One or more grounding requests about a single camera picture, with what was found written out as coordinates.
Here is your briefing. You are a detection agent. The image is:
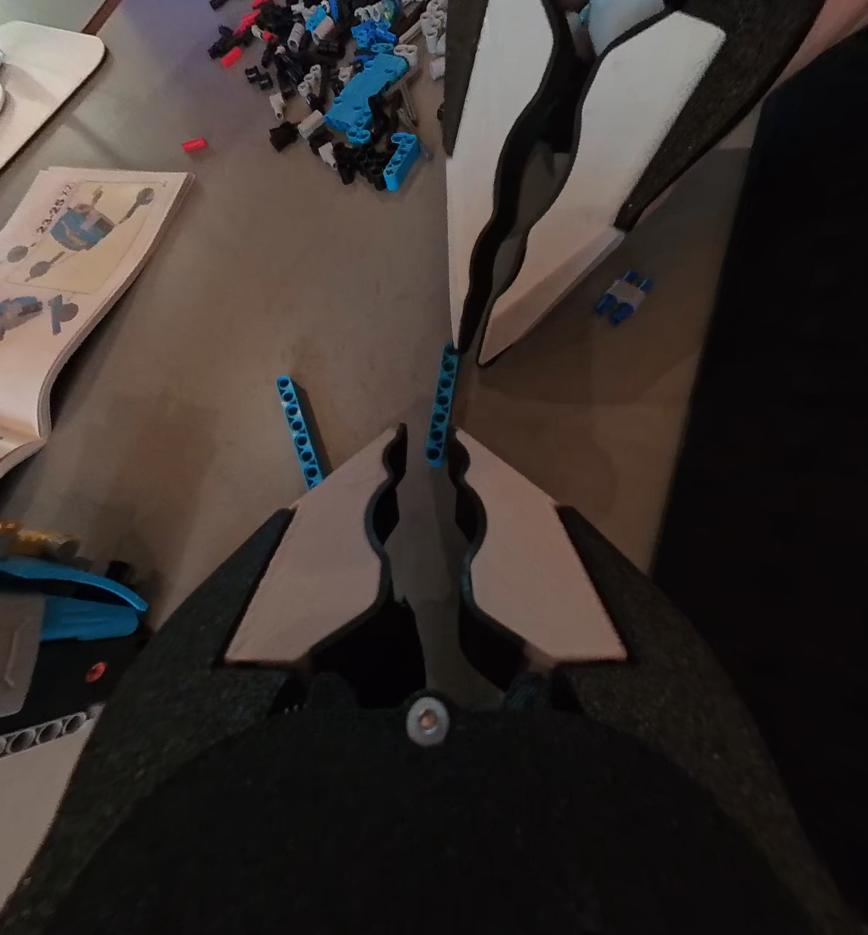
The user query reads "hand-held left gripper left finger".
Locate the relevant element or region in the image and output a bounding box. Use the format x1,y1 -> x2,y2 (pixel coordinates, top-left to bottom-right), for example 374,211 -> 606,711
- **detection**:
224,422 -> 409,669

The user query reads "white tray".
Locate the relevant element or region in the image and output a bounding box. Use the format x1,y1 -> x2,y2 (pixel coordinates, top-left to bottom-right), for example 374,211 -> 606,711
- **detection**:
0,20 -> 106,206

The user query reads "open instruction booklet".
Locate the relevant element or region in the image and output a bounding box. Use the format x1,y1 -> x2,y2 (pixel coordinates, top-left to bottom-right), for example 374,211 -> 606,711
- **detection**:
0,167 -> 195,527

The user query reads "blue grey pin connector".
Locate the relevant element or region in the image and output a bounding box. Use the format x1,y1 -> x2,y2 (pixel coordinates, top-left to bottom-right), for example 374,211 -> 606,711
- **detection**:
596,270 -> 654,324

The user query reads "blue perforated beam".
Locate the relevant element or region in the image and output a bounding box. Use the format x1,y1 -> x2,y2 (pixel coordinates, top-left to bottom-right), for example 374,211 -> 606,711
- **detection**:
425,342 -> 461,468
275,375 -> 325,490

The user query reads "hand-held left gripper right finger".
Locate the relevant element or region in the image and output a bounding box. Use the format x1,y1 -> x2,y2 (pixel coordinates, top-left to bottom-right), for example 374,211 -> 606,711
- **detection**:
448,426 -> 629,671

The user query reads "grey desk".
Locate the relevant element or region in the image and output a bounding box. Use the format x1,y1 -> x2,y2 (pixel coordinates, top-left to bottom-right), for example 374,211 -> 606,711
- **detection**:
0,0 -> 851,935

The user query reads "pile of small building bricks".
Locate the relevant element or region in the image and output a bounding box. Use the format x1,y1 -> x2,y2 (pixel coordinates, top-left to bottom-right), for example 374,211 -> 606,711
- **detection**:
207,0 -> 449,192

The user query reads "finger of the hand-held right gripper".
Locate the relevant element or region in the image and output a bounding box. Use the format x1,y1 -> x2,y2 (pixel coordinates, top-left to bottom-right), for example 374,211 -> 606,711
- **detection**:
475,11 -> 728,368
444,0 -> 575,355

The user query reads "blue yellow toy vehicle model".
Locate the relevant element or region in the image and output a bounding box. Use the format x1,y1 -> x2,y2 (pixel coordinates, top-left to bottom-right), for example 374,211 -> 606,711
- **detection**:
0,517 -> 150,768

